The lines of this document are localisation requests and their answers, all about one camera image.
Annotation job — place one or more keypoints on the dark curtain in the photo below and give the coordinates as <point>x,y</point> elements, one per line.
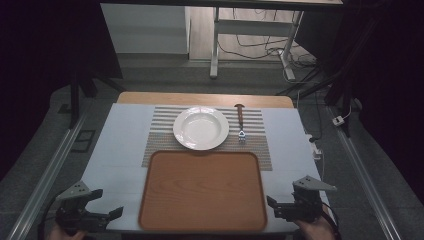
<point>36,60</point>
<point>390,83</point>

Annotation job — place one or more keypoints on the person's right hand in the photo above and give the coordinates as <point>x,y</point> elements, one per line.
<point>316,230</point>

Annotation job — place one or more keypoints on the white desk frame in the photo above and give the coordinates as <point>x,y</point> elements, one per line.
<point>215,50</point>

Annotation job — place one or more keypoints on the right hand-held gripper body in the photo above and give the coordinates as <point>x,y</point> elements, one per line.
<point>308,203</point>

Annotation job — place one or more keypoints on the white power adapter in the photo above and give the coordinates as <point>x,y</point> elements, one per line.
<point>338,121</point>

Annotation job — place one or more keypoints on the black rectangular floor frame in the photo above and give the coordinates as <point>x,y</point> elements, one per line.
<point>83,141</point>

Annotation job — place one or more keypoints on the aluminium rail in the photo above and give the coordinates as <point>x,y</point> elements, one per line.
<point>43,186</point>
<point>363,180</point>

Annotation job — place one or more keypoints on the black metal stand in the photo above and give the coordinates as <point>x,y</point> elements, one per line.
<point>336,86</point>
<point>75,100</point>

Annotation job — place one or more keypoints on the white partition panel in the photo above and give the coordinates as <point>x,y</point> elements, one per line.
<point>143,30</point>

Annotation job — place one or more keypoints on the white table cover sheet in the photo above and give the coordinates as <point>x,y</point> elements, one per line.
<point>116,150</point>

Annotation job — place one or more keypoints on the white round plate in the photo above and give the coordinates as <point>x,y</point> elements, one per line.
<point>201,128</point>

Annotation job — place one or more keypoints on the brown wooden tray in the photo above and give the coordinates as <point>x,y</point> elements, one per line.
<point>202,191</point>

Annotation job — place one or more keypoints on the striped woven placemat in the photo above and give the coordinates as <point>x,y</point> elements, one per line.
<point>160,146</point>

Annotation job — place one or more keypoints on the person's left hand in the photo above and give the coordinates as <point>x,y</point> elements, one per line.
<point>65,234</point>

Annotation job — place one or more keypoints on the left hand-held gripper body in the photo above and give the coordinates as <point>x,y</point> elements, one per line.
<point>74,213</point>

